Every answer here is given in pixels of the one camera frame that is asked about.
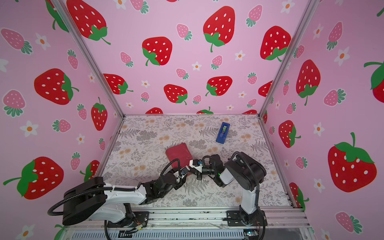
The dark red wrapping paper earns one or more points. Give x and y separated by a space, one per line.
180 152

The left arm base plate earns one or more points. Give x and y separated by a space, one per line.
133 220

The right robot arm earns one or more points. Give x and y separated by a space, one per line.
243 169

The blue tape dispenser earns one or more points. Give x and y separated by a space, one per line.
223 132

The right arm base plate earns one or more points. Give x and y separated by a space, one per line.
242 219

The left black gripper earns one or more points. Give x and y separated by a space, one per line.
181 183

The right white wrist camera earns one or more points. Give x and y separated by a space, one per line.
196 164

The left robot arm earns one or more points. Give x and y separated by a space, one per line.
97 200

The aluminium rail frame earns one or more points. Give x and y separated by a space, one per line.
199 223

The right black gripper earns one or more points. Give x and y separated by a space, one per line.
199 176

